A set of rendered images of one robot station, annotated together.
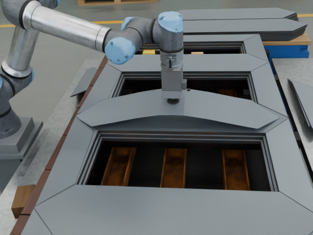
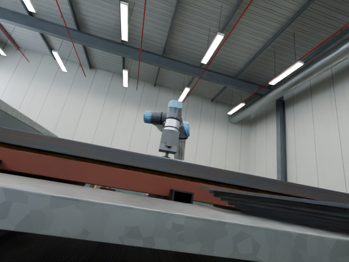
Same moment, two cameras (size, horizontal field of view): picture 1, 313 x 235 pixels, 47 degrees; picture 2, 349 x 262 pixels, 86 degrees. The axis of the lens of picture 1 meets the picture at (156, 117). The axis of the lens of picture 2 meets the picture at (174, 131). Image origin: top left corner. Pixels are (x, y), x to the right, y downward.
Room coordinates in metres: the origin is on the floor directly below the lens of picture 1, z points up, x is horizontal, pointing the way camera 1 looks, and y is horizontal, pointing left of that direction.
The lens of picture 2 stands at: (0.84, -0.93, 0.77)
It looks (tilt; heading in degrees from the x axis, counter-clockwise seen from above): 18 degrees up; 74
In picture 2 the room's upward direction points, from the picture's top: 10 degrees clockwise
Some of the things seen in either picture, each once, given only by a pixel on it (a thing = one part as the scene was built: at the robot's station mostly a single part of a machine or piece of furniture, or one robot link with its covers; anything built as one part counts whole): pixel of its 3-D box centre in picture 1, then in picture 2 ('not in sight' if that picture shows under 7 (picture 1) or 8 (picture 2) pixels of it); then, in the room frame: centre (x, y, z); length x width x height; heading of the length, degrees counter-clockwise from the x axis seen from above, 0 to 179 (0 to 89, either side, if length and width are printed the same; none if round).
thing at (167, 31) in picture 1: (169, 31); (174, 112); (1.08, -0.06, 1.16); 0.09 x 0.08 x 0.11; 66
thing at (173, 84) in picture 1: (175, 77); (169, 140); (1.07, -0.07, 1.01); 0.10 x 0.09 x 0.16; 79
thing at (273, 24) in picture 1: (232, 24); not in sight; (2.05, -0.48, 0.82); 0.80 x 0.40 x 0.06; 82
